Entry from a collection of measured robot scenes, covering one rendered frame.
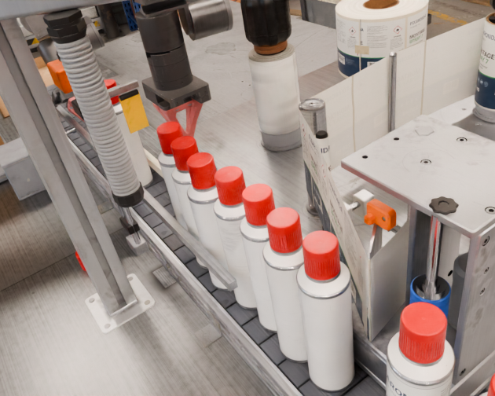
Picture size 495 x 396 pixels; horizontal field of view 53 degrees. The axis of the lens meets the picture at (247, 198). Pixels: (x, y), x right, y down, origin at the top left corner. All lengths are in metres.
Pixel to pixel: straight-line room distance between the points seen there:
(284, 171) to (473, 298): 0.53
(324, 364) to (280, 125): 0.51
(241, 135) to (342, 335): 0.61
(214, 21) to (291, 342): 0.43
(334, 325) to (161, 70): 0.42
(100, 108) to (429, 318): 0.35
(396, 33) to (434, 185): 0.76
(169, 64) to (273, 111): 0.27
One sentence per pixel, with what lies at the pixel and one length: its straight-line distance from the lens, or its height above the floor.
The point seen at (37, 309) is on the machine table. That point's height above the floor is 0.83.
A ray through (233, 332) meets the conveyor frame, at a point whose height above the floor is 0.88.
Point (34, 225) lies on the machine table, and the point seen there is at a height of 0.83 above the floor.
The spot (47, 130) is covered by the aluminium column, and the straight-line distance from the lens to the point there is 0.64.
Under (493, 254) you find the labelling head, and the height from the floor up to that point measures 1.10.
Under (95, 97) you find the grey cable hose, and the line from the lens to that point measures 0.51.
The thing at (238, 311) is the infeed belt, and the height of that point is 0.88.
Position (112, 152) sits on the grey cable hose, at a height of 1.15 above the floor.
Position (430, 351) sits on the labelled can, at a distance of 0.41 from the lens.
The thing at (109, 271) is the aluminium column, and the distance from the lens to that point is 0.76.
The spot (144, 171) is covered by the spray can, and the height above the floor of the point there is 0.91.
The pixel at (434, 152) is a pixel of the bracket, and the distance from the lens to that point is 0.46.
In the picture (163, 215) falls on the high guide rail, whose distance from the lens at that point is 0.73.
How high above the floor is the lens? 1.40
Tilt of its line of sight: 37 degrees down
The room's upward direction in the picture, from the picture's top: 11 degrees counter-clockwise
